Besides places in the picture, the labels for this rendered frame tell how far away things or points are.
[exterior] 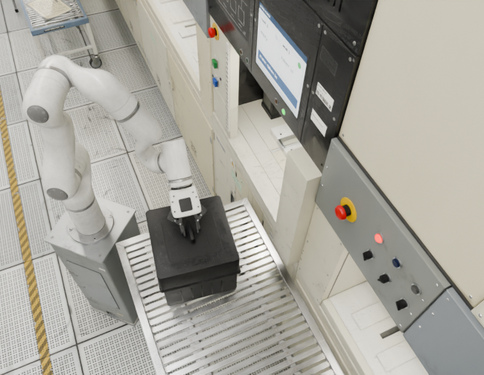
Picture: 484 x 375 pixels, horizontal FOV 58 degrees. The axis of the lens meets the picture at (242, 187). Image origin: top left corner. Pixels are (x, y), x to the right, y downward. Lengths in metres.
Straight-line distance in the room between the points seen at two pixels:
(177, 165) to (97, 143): 1.89
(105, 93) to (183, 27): 1.52
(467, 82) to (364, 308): 1.05
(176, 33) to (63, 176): 1.39
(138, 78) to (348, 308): 2.71
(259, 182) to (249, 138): 0.26
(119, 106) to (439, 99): 0.86
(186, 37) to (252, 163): 1.02
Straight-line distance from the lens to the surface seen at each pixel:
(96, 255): 1.89
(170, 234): 1.58
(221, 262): 1.52
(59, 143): 1.50
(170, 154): 1.48
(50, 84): 1.35
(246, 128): 2.09
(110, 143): 3.31
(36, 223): 3.03
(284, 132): 2.04
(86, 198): 1.76
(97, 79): 1.30
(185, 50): 2.58
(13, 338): 2.73
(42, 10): 3.89
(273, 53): 1.34
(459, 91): 0.80
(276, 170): 1.93
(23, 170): 3.34
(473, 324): 0.97
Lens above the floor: 2.37
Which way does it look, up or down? 53 degrees down
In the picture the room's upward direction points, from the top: 2 degrees clockwise
